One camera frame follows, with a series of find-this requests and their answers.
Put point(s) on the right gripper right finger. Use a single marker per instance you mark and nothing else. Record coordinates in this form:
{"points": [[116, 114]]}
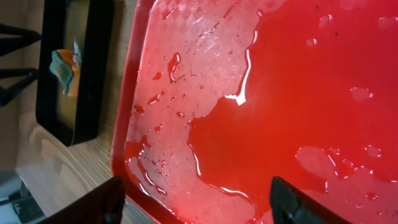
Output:
{"points": [[290, 205]]}

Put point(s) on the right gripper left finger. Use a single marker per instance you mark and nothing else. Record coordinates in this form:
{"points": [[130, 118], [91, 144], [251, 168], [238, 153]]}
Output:
{"points": [[102, 205]]}

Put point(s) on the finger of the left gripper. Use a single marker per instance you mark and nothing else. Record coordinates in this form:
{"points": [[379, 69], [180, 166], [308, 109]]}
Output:
{"points": [[23, 38], [29, 74]]}

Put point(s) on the green orange sponge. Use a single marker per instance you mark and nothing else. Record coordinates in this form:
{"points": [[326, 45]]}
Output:
{"points": [[66, 70]]}

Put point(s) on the black metal water tray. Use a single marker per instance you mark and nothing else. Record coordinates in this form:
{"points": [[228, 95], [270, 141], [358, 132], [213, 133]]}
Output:
{"points": [[84, 27]]}

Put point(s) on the red plastic tray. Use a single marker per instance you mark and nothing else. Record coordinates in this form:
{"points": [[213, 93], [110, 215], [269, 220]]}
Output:
{"points": [[219, 97]]}

